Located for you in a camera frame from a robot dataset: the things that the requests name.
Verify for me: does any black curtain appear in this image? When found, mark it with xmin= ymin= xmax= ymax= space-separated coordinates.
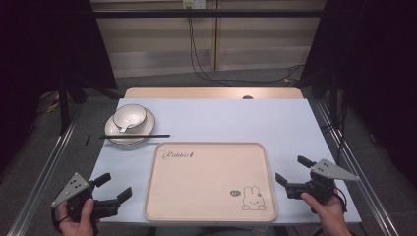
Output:
xmin=0 ymin=0 xmax=118 ymax=171
xmin=300 ymin=0 xmax=417 ymax=180

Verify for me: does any yellow cable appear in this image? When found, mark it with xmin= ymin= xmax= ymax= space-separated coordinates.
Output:
xmin=46 ymin=92 xmax=62 ymax=114

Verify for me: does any bundle of thin black cables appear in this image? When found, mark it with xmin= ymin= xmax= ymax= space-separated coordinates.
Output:
xmin=320 ymin=92 xmax=349 ymax=156

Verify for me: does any black chopstick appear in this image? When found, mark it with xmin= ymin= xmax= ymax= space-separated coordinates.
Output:
xmin=99 ymin=134 xmax=170 ymax=140
xmin=99 ymin=133 xmax=171 ymax=139

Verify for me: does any white bowl with dark rim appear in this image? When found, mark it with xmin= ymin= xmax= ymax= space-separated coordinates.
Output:
xmin=112 ymin=103 xmax=148 ymax=130

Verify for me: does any white wall socket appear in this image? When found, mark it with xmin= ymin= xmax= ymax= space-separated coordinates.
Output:
xmin=182 ymin=0 xmax=207 ymax=10

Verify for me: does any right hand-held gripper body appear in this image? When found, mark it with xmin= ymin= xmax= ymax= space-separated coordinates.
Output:
xmin=284 ymin=158 xmax=361 ymax=206

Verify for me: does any black gripper strap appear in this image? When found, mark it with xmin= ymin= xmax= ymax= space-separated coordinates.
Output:
xmin=333 ymin=186 xmax=348 ymax=214
xmin=50 ymin=206 xmax=71 ymax=232

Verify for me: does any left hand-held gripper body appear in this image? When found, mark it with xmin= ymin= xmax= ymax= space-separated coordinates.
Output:
xmin=51 ymin=172 xmax=121 ymax=221

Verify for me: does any black horizontal bar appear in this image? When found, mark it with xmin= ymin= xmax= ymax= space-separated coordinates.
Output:
xmin=91 ymin=9 xmax=328 ymax=20

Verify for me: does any white ceramic spoon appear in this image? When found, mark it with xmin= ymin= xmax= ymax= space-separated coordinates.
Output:
xmin=118 ymin=118 xmax=140 ymax=134

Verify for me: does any black metal stand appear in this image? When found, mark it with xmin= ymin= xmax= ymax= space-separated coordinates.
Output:
xmin=328 ymin=0 xmax=339 ymax=126
xmin=57 ymin=74 xmax=72 ymax=136

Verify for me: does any light blue table mat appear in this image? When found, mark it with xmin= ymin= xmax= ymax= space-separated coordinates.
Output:
xmin=89 ymin=97 xmax=362 ymax=226

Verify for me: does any white plate with dark rim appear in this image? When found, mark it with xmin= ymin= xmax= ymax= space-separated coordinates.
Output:
xmin=103 ymin=107 xmax=156 ymax=147

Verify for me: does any beige tray with rabbit print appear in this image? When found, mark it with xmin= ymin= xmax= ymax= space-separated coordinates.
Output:
xmin=143 ymin=141 xmax=278 ymax=223

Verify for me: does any person's left hand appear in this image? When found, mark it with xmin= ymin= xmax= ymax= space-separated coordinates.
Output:
xmin=57 ymin=198 xmax=96 ymax=236

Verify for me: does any long black cable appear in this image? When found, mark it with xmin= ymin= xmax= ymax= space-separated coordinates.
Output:
xmin=187 ymin=16 xmax=306 ymax=85

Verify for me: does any person's right hand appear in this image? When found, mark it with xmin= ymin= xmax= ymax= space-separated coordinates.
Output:
xmin=300 ymin=192 xmax=346 ymax=229

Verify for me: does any metal floor rail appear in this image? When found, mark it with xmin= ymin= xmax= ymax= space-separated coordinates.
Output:
xmin=6 ymin=104 xmax=84 ymax=236
xmin=314 ymin=100 xmax=400 ymax=236

